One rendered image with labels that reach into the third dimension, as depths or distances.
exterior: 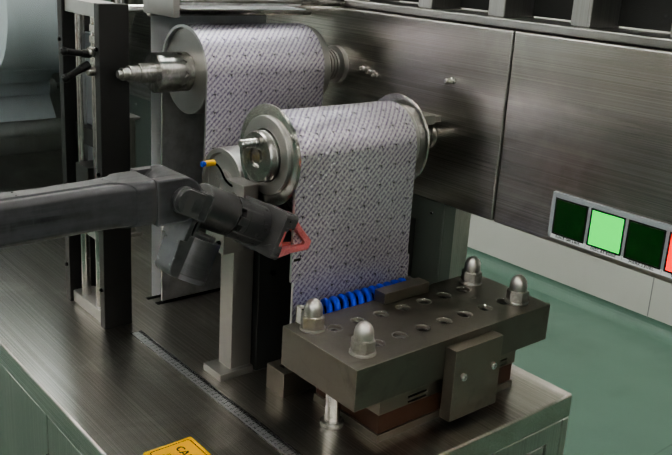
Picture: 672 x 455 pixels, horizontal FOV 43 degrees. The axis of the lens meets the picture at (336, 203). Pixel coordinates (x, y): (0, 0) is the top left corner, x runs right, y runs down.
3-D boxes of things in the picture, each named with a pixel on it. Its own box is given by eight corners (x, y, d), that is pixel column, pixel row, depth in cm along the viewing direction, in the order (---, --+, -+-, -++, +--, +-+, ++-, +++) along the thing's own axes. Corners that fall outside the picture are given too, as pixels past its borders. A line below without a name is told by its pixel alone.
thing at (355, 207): (289, 281, 124) (295, 158, 119) (405, 253, 139) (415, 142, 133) (291, 283, 124) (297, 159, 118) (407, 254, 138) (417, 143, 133)
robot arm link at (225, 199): (213, 186, 107) (189, 175, 112) (191, 236, 107) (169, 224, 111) (253, 202, 112) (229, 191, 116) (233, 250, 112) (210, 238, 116)
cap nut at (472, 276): (454, 280, 140) (457, 254, 139) (469, 276, 142) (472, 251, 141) (471, 288, 137) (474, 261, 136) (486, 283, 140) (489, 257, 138)
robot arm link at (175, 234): (183, 185, 102) (146, 168, 108) (146, 274, 102) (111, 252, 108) (254, 212, 111) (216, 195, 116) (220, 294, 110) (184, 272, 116)
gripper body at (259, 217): (279, 262, 115) (238, 248, 110) (237, 240, 122) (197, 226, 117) (298, 217, 115) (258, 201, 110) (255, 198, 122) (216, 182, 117)
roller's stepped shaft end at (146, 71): (113, 83, 133) (112, 62, 133) (147, 81, 137) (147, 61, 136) (122, 86, 131) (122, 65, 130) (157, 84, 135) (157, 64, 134)
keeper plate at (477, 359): (438, 416, 122) (446, 346, 119) (485, 396, 128) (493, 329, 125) (451, 424, 120) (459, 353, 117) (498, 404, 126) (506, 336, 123)
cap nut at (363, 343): (343, 350, 113) (345, 319, 112) (363, 344, 116) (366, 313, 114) (361, 361, 111) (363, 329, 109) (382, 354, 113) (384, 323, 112)
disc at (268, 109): (270, 226, 125) (228, 149, 131) (273, 225, 125) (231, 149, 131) (312, 161, 115) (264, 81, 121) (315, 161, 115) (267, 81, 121)
